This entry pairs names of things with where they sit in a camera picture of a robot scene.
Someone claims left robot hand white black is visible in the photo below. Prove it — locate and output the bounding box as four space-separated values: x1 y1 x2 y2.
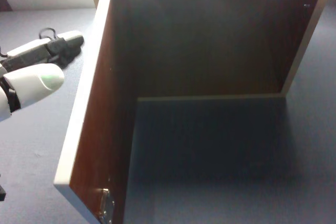
0 27 85 123

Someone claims white cabinet door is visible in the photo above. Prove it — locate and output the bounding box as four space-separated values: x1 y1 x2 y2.
54 0 139 224

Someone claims round metal door lock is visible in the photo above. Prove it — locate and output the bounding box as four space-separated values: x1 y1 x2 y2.
98 188 116 224

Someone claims wooden cabinet box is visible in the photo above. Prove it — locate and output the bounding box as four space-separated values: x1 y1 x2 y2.
86 0 330 102

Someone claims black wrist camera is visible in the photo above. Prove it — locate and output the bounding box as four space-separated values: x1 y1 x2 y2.
0 173 7 202

